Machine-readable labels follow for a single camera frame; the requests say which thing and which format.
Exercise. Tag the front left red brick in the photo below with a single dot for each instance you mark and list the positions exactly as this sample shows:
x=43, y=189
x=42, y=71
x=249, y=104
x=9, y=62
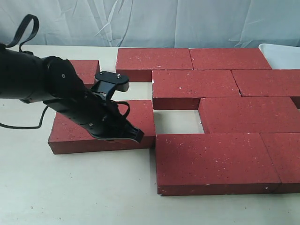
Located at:
x=214, y=164

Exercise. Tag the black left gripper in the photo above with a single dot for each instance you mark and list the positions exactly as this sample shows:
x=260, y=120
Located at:
x=101, y=119

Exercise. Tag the centre red brick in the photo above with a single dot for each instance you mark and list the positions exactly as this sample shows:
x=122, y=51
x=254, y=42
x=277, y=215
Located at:
x=249, y=115

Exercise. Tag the back left red brick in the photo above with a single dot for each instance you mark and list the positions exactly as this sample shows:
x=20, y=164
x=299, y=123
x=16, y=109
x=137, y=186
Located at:
x=138, y=63

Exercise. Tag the back right red brick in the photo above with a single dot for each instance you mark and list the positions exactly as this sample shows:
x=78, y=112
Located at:
x=228, y=59

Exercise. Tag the scratched red brick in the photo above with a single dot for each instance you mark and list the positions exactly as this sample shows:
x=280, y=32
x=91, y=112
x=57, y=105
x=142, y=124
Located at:
x=66, y=137

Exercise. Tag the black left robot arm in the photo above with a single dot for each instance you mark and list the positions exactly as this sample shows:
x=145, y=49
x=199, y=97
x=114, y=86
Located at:
x=54, y=82

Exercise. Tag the white backdrop cloth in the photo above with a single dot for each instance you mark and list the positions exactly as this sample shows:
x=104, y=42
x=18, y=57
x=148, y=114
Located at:
x=156, y=23

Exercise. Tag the middle right red brick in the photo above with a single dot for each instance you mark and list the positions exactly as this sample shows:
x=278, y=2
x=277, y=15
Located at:
x=269, y=83

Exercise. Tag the front right red brick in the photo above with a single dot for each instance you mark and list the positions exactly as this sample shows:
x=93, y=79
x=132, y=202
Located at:
x=284, y=151

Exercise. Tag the movable red brick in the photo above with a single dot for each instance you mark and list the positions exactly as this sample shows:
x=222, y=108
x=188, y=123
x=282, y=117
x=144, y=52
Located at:
x=183, y=89

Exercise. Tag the white plastic tray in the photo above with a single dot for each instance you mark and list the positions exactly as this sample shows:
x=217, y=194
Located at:
x=281, y=56

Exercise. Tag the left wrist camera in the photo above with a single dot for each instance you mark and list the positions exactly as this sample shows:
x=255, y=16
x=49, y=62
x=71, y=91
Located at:
x=121, y=81

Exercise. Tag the far left red brick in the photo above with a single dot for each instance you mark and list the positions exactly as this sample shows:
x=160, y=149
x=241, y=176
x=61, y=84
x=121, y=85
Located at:
x=86, y=70

